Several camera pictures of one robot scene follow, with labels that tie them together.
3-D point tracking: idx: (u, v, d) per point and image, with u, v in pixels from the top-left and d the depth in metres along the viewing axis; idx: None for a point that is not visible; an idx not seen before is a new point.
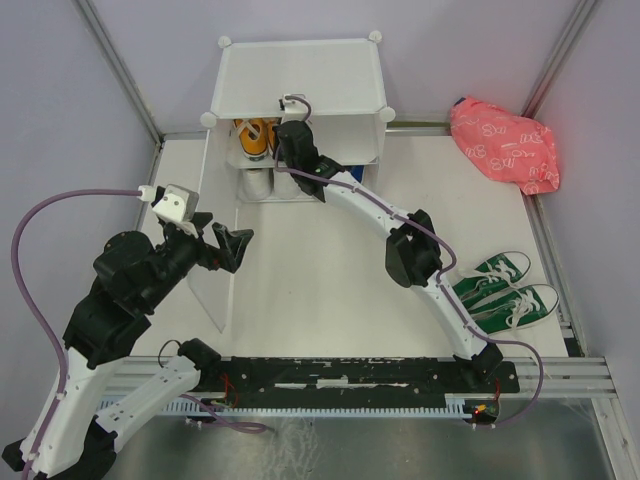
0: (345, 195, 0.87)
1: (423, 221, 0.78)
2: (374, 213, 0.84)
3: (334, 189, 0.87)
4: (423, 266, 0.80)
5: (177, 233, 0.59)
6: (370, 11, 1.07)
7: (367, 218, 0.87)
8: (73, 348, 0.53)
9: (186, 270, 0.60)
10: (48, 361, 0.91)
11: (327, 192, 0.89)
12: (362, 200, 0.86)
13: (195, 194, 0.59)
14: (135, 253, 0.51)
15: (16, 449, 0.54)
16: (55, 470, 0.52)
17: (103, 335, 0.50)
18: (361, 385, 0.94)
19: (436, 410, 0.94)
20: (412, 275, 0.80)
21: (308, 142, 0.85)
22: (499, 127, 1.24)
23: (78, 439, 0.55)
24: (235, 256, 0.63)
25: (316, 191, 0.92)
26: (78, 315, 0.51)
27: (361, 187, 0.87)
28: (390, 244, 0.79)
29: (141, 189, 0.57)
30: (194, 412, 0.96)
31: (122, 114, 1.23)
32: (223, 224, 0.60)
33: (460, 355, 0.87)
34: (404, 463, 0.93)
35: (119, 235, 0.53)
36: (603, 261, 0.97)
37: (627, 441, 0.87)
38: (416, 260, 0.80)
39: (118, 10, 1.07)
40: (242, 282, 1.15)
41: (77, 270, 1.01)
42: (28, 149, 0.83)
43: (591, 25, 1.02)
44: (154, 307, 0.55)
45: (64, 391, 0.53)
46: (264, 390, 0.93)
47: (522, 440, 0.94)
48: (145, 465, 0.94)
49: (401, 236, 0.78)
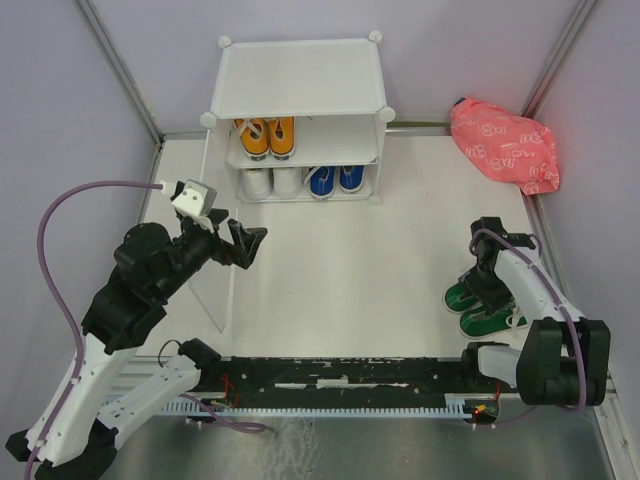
0: (517, 266, 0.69)
1: (594, 337, 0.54)
2: (538, 292, 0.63)
3: (510, 256, 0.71)
4: (561, 393, 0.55)
5: (194, 227, 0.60)
6: (370, 12, 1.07)
7: (527, 299, 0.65)
8: (91, 334, 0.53)
9: (201, 263, 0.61)
10: (51, 361, 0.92)
11: (502, 258, 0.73)
12: (535, 280, 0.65)
13: (214, 189, 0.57)
14: (153, 243, 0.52)
15: (21, 439, 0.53)
16: (61, 459, 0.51)
17: (122, 321, 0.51)
18: (361, 385, 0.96)
19: (436, 411, 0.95)
20: (542, 396, 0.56)
21: (496, 227, 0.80)
22: (499, 127, 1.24)
23: (86, 429, 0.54)
24: (249, 251, 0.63)
25: (491, 257, 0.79)
26: (98, 303, 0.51)
27: (541, 268, 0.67)
28: (533, 333, 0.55)
29: (163, 183, 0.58)
30: (195, 411, 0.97)
31: (122, 113, 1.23)
32: (238, 221, 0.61)
33: (482, 367, 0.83)
34: (404, 463, 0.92)
35: (137, 226, 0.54)
36: (603, 261, 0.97)
37: (627, 441, 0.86)
38: (558, 382, 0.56)
39: (118, 10, 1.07)
40: (242, 282, 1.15)
41: (77, 271, 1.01)
42: (29, 148, 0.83)
43: (592, 25, 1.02)
44: (168, 297, 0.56)
45: (78, 376, 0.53)
46: (263, 390, 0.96)
47: (522, 440, 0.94)
48: (146, 465, 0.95)
49: (557, 340, 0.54)
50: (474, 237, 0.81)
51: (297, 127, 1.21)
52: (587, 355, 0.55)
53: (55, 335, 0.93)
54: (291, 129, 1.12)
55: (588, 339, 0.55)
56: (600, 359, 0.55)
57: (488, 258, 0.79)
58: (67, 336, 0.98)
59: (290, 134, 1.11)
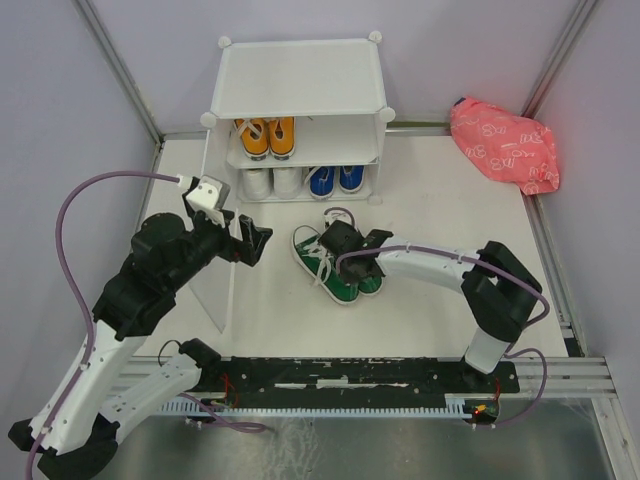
0: (400, 258, 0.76)
1: (497, 255, 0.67)
2: (437, 263, 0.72)
3: (386, 256, 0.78)
4: (528, 310, 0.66)
5: (205, 221, 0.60)
6: (370, 11, 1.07)
7: (433, 273, 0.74)
8: (101, 320, 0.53)
9: (210, 256, 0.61)
10: (51, 361, 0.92)
11: (380, 262, 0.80)
12: (419, 254, 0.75)
13: (228, 185, 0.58)
14: (171, 231, 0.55)
15: (25, 426, 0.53)
16: (65, 448, 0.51)
17: (133, 309, 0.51)
18: (361, 385, 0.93)
19: (436, 411, 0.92)
20: (518, 325, 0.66)
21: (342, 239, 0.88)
22: (499, 127, 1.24)
23: (89, 420, 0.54)
24: (256, 250, 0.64)
25: (371, 268, 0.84)
26: (109, 290, 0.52)
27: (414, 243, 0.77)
28: (470, 293, 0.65)
29: (179, 176, 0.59)
30: (194, 412, 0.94)
31: (121, 112, 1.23)
32: (249, 217, 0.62)
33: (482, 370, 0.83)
34: (403, 463, 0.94)
35: (154, 215, 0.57)
36: (603, 260, 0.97)
37: (627, 441, 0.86)
38: (517, 307, 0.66)
39: (118, 10, 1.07)
40: (242, 282, 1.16)
41: (76, 270, 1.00)
42: (28, 150, 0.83)
43: (592, 24, 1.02)
44: (178, 288, 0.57)
45: (87, 362, 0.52)
46: (264, 390, 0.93)
47: (520, 440, 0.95)
48: (147, 465, 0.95)
49: (484, 283, 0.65)
50: (346, 264, 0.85)
51: (298, 127, 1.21)
52: (508, 270, 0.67)
53: (55, 335, 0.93)
54: (291, 129, 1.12)
55: (497, 260, 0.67)
56: (513, 264, 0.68)
57: (369, 270, 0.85)
58: (67, 336, 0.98)
59: (290, 134, 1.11)
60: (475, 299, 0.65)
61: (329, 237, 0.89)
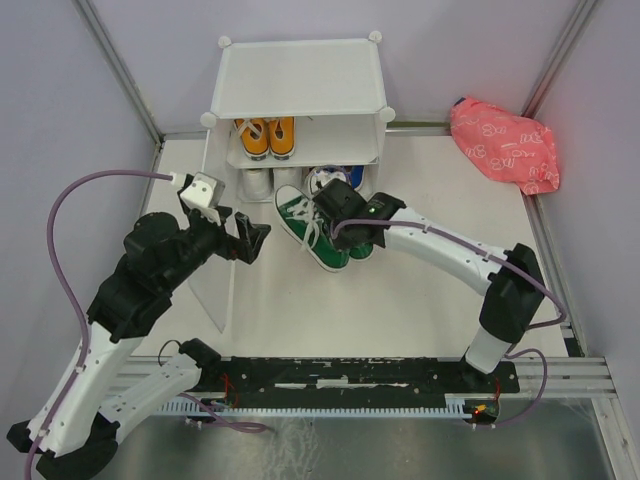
0: (414, 236, 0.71)
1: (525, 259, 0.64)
2: (461, 255, 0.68)
3: (400, 231, 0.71)
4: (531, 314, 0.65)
5: (201, 220, 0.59)
6: (370, 12, 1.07)
7: (451, 263, 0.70)
8: (96, 323, 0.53)
9: (207, 255, 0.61)
10: (51, 360, 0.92)
11: (387, 234, 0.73)
12: (435, 237, 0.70)
13: (223, 182, 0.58)
14: (164, 232, 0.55)
15: (23, 428, 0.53)
16: (63, 450, 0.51)
17: (127, 310, 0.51)
18: (361, 385, 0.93)
19: (436, 411, 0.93)
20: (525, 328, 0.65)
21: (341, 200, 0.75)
22: (499, 127, 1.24)
23: (88, 421, 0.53)
24: (254, 247, 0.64)
25: (371, 235, 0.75)
26: (104, 292, 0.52)
27: (432, 224, 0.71)
28: (493, 294, 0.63)
29: (173, 175, 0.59)
30: (195, 412, 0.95)
31: (121, 111, 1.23)
32: (245, 215, 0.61)
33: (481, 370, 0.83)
34: (404, 463, 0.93)
35: (147, 216, 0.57)
36: (603, 260, 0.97)
37: (627, 441, 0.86)
38: (528, 310, 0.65)
39: (118, 10, 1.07)
40: (242, 282, 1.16)
41: (76, 270, 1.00)
42: (28, 150, 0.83)
43: (591, 25, 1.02)
44: (175, 288, 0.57)
45: (83, 364, 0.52)
46: (264, 390, 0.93)
47: (520, 441, 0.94)
48: (146, 465, 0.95)
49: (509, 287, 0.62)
50: (346, 230, 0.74)
51: (298, 127, 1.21)
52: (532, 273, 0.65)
53: (54, 335, 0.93)
54: (291, 129, 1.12)
55: (524, 263, 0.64)
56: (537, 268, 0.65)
57: (370, 237, 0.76)
58: (66, 336, 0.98)
59: (290, 134, 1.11)
60: (497, 300, 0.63)
61: (326, 195, 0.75)
